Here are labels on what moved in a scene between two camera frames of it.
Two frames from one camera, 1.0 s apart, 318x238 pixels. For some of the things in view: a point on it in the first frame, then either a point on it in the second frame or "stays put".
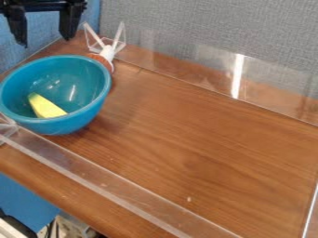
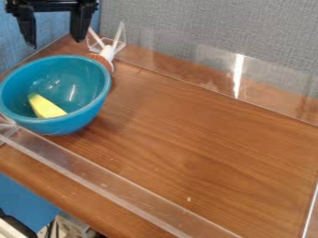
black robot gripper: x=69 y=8 -> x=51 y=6
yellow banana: x=43 y=107 stays put
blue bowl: x=73 y=82 stays put
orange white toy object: x=105 y=56 stays put
